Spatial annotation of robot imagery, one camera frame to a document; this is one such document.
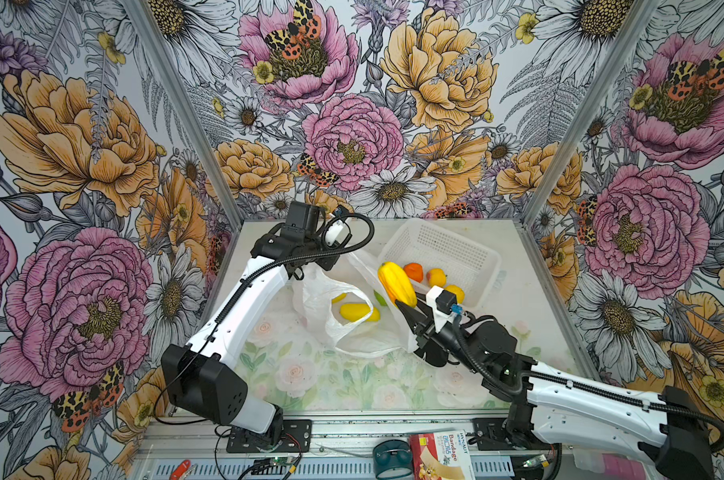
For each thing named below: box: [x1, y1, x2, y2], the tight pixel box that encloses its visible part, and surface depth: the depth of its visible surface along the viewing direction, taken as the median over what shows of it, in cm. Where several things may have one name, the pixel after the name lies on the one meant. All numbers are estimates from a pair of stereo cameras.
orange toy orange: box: [403, 262, 423, 283], surface depth 101 cm
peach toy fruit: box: [426, 268, 447, 290], surface depth 101 cm
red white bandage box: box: [410, 430, 476, 480], surface depth 70 cm
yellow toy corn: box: [378, 261, 417, 308], surface depth 62 cm
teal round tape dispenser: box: [373, 439, 413, 480], surface depth 67 cm
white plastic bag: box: [292, 250, 418, 359], surface depth 78 cm
